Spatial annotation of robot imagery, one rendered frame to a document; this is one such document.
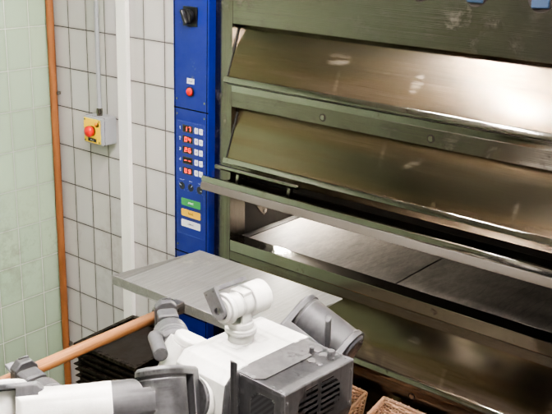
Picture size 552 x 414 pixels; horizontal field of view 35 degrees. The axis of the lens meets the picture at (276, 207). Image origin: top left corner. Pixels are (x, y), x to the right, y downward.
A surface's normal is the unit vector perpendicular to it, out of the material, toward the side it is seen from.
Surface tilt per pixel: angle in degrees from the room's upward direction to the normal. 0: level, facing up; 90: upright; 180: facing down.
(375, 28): 90
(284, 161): 70
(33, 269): 90
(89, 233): 90
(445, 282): 0
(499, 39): 90
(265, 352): 1
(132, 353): 0
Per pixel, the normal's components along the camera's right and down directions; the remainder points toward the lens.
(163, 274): 0.03, -0.95
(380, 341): -0.58, -0.11
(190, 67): -0.63, 0.22
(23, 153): 0.77, 0.22
